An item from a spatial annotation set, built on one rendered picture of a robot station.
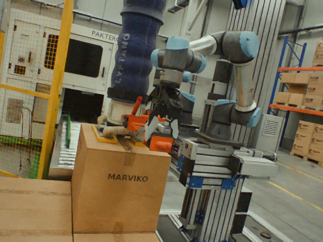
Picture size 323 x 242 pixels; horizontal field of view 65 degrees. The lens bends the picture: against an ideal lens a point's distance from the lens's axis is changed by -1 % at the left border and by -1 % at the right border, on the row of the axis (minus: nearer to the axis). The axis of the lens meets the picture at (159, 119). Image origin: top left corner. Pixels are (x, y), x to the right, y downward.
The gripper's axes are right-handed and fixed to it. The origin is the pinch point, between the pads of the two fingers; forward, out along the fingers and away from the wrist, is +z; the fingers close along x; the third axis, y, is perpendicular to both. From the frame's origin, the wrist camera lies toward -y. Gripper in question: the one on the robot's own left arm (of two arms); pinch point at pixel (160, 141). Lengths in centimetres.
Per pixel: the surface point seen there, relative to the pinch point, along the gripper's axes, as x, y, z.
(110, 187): 7.1, 30.3, 30.5
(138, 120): -0.1, 31.0, -2.1
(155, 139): 3.7, -4.0, -1.2
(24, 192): 46, 69, 53
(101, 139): 12.9, 43.3, 11.5
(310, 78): -701, 554, -156
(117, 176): 5.2, 30.3, 24.8
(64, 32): 42, 172, -52
